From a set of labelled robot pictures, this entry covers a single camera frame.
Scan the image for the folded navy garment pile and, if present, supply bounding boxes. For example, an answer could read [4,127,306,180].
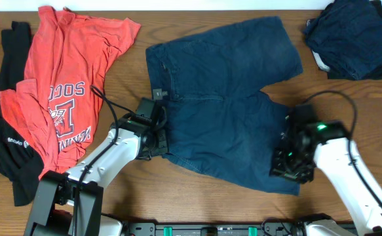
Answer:
[303,0,382,81]

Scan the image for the navy blue denim shorts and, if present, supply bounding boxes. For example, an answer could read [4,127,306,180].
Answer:
[145,16,303,195]

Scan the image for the red printed t-shirt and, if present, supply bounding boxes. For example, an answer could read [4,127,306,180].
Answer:
[0,6,141,173]

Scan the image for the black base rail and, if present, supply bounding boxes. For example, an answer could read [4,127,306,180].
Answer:
[121,221,306,236]

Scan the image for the black t-shirt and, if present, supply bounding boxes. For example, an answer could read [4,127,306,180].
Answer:
[0,22,43,207]

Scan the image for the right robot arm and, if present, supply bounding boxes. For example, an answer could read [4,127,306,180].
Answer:
[270,104,382,235]

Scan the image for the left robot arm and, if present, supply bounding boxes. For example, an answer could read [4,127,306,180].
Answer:
[24,98,168,236]

